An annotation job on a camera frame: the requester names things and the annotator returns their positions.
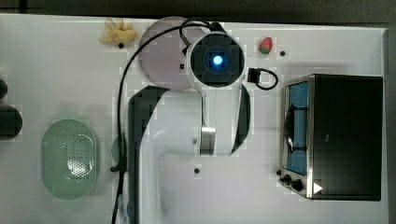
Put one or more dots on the yellow plush banana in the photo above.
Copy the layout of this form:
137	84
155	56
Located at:
118	33

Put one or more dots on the green oval colander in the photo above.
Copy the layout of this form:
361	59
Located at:
69	159

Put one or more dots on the black toaster oven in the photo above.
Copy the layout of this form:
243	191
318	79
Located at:
332	137

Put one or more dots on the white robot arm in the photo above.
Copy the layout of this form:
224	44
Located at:
210	119

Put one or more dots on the black pot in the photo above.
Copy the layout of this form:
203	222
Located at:
10	122

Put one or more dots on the green mug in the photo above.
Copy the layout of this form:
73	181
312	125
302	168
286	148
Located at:
117	149

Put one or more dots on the red green toy strawberry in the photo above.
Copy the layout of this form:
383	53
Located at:
266	45

